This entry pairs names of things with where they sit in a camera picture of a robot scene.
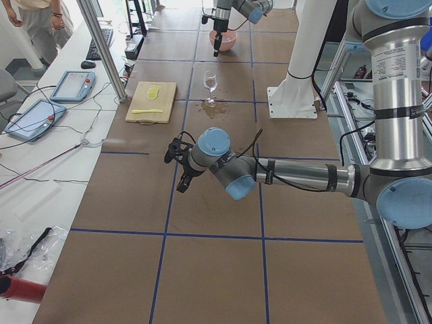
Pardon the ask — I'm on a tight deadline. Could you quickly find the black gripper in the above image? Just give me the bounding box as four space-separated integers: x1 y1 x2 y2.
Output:
176 157 203 193
213 17 229 57

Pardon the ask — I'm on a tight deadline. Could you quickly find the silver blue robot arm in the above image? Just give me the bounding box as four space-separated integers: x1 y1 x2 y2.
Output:
210 0 273 57
164 1 431 229

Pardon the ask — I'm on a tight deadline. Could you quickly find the pile of ice cubes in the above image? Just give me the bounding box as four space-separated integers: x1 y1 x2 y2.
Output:
222 35 234 44

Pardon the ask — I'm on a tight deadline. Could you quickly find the clear wine glass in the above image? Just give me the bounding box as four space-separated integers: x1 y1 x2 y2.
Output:
203 70 217 107

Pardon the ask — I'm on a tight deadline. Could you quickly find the pink bowl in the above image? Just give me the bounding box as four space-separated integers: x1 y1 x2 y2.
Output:
209 30 237 52

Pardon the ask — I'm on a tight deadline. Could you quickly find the yellow plastic knife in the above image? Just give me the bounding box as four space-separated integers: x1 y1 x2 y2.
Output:
132 109 164 114

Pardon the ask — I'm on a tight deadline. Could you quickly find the black box device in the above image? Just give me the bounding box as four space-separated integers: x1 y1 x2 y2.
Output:
124 34 144 60

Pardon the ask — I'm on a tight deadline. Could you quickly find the bamboo cutting board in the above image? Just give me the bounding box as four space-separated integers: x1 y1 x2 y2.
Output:
125 82 177 124

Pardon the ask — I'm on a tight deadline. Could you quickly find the pink metal rod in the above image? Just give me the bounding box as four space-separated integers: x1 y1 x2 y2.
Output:
0 140 88 189

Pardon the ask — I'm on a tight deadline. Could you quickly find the black keyboard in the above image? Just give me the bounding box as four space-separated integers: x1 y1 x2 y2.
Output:
85 28 115 61

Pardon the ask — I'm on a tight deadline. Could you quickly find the black computer mouse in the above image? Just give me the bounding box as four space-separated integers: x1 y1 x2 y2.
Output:
80 60 96 70

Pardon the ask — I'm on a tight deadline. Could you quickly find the blue teach pendant far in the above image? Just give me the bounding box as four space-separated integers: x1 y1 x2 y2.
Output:
50 70 96 103

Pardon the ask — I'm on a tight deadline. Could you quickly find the blue teach pendant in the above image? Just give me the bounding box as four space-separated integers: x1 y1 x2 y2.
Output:
50 70 96 103
5 99 66 142

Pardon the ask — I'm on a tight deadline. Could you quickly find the blue teach pendant near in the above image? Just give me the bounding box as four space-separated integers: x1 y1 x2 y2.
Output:
5 99 66 142

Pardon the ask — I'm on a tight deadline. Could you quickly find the person in grey trousers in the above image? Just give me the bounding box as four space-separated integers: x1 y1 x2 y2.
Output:
2 0 74 66

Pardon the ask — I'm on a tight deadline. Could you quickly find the crumpled clear plastic bag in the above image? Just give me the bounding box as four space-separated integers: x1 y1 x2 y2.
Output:
1 226 69 275

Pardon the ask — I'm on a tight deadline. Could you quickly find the red cylinder bottle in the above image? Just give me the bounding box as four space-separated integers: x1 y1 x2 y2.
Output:
1 275 47 304

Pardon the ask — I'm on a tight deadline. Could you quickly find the black camera cable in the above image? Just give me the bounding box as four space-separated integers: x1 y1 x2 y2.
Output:
227 18 252 33
236 128 338 193

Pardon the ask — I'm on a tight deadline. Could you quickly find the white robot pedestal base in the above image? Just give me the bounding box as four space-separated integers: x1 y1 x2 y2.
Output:
267 0 337 119

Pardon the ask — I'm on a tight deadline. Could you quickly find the aluminium frame post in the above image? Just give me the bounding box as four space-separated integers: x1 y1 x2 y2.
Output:
76 0 127 103

